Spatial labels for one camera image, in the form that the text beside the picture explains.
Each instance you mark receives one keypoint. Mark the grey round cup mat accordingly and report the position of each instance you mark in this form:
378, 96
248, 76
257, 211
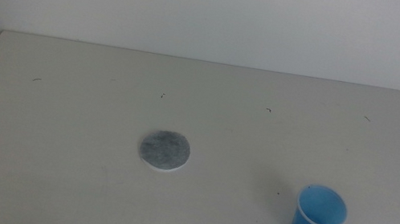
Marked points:
165, 150

